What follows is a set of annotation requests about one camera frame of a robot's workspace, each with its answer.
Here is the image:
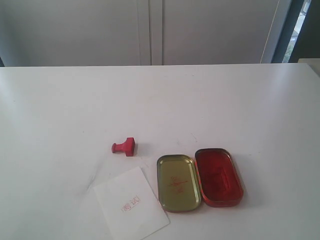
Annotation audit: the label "dark window frame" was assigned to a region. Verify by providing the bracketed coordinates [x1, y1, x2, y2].
[271, 0, 320, 63]

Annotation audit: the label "red rubber stamp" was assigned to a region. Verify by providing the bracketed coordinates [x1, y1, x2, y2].
[111, 137, 136, 157]

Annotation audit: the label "gold metal tin lid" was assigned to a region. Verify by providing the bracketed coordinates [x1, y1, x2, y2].
[156, 154, 202, 213]

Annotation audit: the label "white cabinet doors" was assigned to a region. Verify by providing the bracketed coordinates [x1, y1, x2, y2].
[0, 0, 290, 67]

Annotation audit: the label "white paper sheet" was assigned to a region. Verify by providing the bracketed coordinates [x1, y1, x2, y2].
[94, 167, 170, 240]

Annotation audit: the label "red ink pad tin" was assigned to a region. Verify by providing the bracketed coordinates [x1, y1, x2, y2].
[194, 148, 244, 208]

